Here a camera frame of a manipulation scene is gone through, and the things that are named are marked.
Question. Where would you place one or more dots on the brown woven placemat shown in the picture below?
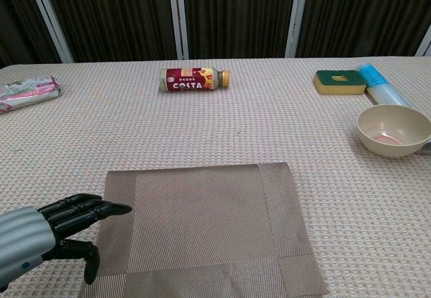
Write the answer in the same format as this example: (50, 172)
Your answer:
(202, 227)

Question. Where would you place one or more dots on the floral pink tissue pack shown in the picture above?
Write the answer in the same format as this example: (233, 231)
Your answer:
(30, 94)

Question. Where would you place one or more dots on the white screen frame post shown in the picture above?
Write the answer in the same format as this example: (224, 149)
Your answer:
(177, 25)
(50, 19)
(297, 19)
(425, 45)

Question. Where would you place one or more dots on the green and yellow sponge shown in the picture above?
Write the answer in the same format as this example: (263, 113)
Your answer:
(336, 88)

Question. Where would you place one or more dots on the Costa coffee bottle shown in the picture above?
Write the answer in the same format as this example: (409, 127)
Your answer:
(188, 81)

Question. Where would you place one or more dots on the dark pleated screen panel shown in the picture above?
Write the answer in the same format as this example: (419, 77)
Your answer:
(17, 19)
(235, 15)
(363, 12)
(111, 15)

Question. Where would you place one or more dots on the left black and grey robot hand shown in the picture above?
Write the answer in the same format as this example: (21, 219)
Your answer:
(27, 230)

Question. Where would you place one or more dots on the beige woven tablecloth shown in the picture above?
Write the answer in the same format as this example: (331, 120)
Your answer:
(101, 126)

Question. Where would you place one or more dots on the beige plastic bowl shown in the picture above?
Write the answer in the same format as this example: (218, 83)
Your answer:
(387, 119)

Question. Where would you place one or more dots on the clear bag roll blue label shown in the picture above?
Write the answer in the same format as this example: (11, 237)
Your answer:
(380, 89)

